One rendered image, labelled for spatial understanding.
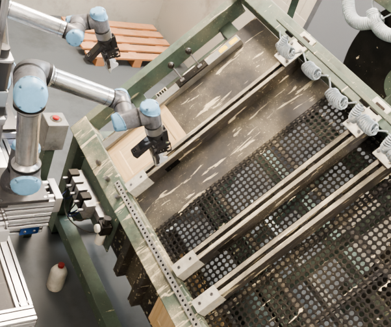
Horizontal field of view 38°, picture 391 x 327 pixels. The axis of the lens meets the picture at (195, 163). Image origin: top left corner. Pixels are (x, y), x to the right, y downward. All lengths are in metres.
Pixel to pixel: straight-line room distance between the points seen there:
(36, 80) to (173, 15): 4.77
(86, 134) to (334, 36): 2.35
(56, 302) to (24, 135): 1.54
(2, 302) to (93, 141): 0.98
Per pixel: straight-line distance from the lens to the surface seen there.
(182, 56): 3.29
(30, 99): 2.05
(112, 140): 3.13
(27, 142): 2.19
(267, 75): 2.86
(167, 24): 6.81
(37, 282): 3.56
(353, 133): 2.51
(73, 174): 3.12
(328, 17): 4.82
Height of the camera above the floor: 2.74
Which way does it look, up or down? 34 degrees down
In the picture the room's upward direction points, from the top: 25 degrees clockwise
